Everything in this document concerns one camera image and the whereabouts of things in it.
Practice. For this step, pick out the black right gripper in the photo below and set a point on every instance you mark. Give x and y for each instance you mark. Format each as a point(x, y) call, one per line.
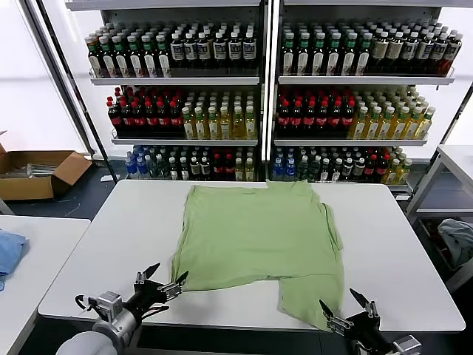
point(366, 329)

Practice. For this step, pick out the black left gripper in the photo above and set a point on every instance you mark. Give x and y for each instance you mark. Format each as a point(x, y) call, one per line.
point(148, 296)

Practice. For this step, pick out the light green t-shirt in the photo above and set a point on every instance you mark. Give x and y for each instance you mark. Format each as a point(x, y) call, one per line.
point(258, 236)

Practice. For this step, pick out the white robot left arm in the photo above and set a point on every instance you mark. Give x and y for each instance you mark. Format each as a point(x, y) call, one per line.
point(122, 327)

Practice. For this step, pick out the dark bottle white cap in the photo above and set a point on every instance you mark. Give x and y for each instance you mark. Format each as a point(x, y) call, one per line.
point(359, 169)
point(205, 168)
point(347, 169)
point(184, 170)
point(325, 171)
point(173, 170)
point(195, 168)
point(336, 171)

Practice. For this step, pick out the green tinted clear bottle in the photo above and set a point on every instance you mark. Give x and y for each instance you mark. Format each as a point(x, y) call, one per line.
point(315, 169)
point(162, 168)
point(303, 169)
point(152, 166)

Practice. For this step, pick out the dark storage crate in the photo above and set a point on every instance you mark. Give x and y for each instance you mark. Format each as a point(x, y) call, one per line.
point(430, 231)

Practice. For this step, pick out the blue water bottle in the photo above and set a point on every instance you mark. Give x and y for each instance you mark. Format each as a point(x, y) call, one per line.
point(141, 166)
point(278, 171)
point(290, 171)
point(130, 164)

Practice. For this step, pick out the small white floor object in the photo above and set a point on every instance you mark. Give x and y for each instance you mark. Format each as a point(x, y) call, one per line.
point(107, 178)

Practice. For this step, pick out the cola bottle red cap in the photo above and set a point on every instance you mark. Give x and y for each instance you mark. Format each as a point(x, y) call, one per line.
point(218, 168)
point(348, 120)
point(151, 120)
point(383, 170)
point(115, 118)
point(309, 120)
point(335, 120)
point(283, 120)
point(296, 120)
point(322, 120)
point(371, 170)
point(138, 120)
point(176, 120)
point(229, 168)
point(163, 120)
point(127, 120)

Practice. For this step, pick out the grey crumpled cloth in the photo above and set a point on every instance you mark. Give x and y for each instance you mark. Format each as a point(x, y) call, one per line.
point(458, 240)

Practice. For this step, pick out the yellow juice bottle white cap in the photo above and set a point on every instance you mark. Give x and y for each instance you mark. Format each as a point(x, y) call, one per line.
point(225, 127)
point(373, 127)
point(251, 127)
point(392, 172)
point(188, 127)
point(386, 127)
point(400, 127)
point(414, 127)
point(239, 171)
point(404, 173)
point(359, 127)
point(200, 127)
point(238, 127)
point(425, 127)
point(213, 127)
point(250, 171)

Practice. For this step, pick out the blue cloth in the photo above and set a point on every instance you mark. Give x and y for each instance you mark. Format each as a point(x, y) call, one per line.
point(11, 251)

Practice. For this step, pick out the brown cardboard box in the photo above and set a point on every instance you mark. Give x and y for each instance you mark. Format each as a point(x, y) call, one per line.
point(26, 188)

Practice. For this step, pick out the grey metal rods bundle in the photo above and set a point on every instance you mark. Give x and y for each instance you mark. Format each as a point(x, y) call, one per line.
point(33, 170)

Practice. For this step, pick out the white side table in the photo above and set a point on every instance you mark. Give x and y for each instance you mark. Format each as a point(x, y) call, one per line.
point(458, 157)

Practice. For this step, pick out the grey metal shelf rack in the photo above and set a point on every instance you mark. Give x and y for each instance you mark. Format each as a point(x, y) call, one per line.
point(362, 80)
point(177, 80)

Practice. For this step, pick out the cardboard flap piece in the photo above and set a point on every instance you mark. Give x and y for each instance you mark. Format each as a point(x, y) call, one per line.
point(2, 148)

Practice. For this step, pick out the dark tea bottle green label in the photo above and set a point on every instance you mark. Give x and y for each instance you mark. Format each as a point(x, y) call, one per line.
point(163, 59)
point(363, 55)
point(348, 55)
point(122, 59)
point(318, 55)
point(288, 55)
point(136, 59)
point(149, 59)
point(94, 59)
point(332, 55)
point(303, 55)
point(108, 59)

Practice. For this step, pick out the dark drink bottle blue label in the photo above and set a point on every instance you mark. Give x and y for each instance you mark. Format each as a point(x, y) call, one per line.
point(424, 51)
point(439, 51)
point(409, 51)
point(452, 51)
point(177, 51)
point(250, 51)
point(203, 51)
point(190, 51)
point(235, 51)
point(219, 51)

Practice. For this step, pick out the dark drink bottle beige label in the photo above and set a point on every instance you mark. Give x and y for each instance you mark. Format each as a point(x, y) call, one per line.
point(394, 50)
point(378, 50)

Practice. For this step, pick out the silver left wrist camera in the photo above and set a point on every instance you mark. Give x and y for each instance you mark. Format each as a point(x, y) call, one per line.
point(109, 303)

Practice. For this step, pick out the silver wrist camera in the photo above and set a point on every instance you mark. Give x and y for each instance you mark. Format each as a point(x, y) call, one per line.
point(109, 303)
point(408, 345)

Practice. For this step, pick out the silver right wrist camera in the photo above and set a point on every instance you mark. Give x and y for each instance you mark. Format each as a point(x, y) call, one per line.
point(408, 345)

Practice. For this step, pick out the black slanted frame pole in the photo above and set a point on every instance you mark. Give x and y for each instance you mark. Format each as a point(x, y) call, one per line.
point(77, 92)

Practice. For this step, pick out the thin black frame pole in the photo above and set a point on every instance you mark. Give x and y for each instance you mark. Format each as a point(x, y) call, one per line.
point(458, 114)

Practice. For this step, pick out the grey slanted frame pole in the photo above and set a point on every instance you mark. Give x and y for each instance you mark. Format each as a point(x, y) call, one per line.
point(56, 74)

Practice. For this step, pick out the white upright post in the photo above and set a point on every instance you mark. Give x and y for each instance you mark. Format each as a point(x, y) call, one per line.
point(274, 55)

